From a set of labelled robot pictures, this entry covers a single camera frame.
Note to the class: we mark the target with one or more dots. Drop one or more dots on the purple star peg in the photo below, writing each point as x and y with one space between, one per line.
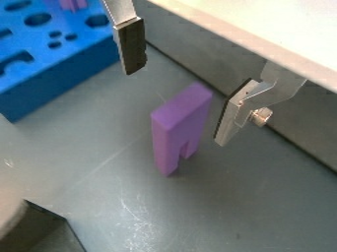
72 5

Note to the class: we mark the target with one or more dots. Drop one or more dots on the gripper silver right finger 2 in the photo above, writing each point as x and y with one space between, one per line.
249 102

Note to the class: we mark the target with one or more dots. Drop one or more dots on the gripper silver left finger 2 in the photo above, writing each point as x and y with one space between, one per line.
129 33

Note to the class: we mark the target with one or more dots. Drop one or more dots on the purple double-square block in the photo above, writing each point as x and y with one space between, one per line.
177 126

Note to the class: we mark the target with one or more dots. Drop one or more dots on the blue shape-sorter board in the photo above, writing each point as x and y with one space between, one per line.
52 48

